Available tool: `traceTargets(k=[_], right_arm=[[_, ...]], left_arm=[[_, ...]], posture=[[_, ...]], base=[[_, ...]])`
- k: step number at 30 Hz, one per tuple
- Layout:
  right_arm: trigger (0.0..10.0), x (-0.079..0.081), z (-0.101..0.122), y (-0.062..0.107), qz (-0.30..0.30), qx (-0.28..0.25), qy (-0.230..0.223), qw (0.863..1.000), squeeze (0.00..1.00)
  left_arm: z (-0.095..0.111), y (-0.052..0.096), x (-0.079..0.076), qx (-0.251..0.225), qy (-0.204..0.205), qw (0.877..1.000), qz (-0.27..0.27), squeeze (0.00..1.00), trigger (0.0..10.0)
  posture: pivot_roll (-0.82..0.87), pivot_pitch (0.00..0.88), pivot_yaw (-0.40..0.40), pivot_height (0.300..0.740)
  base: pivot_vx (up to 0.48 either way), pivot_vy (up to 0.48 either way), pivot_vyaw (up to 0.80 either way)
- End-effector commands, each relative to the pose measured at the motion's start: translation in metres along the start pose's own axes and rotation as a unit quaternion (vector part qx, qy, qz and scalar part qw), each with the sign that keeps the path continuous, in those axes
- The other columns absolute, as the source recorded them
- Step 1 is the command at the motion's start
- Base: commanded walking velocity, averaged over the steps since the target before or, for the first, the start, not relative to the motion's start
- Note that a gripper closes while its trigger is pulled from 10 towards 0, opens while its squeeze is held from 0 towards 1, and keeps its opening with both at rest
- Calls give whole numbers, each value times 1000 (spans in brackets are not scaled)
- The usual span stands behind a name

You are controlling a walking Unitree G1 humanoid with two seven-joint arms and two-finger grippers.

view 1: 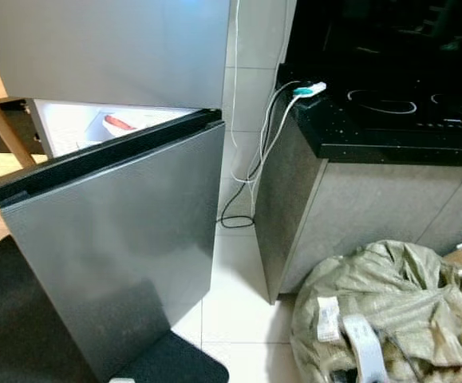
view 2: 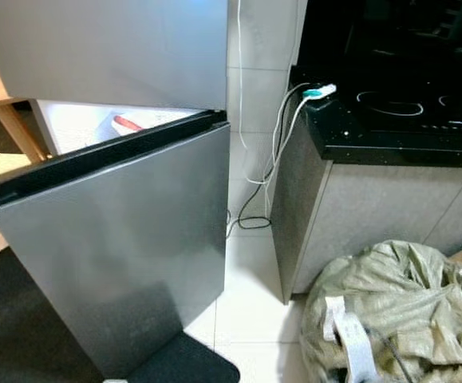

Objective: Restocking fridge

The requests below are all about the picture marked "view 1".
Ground white lit fridge body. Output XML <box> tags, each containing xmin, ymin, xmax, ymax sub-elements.
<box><xmin>27</xmin><ymin>98</ymin><xmax>203</xmax><ymax>160</ymax></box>

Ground grey green woven sack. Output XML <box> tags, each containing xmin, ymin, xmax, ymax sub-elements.
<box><xmin>290</xmin><ymin>238</ymin><xmax>462</xmax><ymax>383</ymax></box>

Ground white sack label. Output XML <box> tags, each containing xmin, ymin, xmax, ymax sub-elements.
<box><xmin>316</xmin><ymin>296</ymin><xmax>343</xmax><ymax>344</ymax></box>

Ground white teal charger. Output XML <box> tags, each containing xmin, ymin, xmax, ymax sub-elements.
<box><xmin>292</xmin><ymin>81</ymin><xmax>328</xmax><ymax>99</ymax></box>

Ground reddish long sweet potato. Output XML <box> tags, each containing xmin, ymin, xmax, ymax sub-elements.
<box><xmin>103</xmin><ymin>114</ymin><xmax>138</xmax><ymax>132</ymax></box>

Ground wide white bowl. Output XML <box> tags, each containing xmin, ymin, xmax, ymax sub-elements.
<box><xmin>89</xmin><ymin>112</ymin><xmax>156</xmax><ymax>138</ymax></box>

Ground grey steel freezer door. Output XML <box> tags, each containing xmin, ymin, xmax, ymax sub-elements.
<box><xmin>0</xmin><ymin>0</ymin><xmax>231</xmax><ymax>111</ymax></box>

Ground white sack strap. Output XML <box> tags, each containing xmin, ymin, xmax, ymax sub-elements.
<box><xmin>341</xmin><ymin>313</ymin><xmax>391</xmax><ymax>383</ymax></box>

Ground white charger cable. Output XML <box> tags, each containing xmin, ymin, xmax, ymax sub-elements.
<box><xmin>243</xmin><ymin>80</ymin><xmax>303</xmax><ymax>220</ymax></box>

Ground black floor cable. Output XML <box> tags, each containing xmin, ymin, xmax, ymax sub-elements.
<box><xmin>217</xmin><ymin>177</ymin><xmax>257</xmax><ymax>231</ymax></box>

